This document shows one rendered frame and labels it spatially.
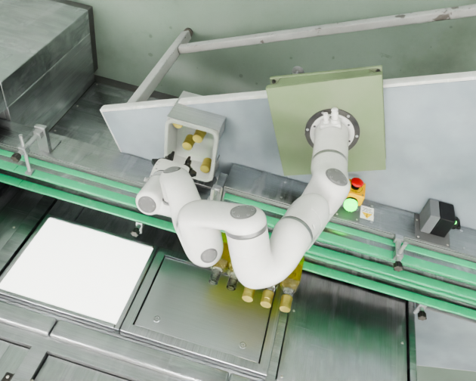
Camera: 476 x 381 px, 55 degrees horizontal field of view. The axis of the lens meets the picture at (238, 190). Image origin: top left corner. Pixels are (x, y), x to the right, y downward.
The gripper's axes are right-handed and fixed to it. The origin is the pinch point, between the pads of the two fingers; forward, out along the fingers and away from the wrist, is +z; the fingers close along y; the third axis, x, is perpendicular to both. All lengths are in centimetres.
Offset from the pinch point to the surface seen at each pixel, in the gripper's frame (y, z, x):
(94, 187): -27.2, -0.2, -20.0
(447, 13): 72, 56, 57
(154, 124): -13.7, 13.4, 3.1
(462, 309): 103, 0, -22
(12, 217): -57, -2, -43
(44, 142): -49, 6, -12
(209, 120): 5.7, 6.2, 13.3
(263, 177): 27.0, 11.4, -3.1
